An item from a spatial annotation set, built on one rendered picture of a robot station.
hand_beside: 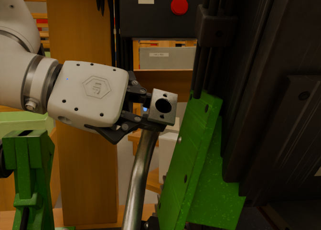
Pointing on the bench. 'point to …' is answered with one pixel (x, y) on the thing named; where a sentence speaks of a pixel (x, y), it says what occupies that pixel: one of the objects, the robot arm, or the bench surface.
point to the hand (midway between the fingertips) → (154, 112)
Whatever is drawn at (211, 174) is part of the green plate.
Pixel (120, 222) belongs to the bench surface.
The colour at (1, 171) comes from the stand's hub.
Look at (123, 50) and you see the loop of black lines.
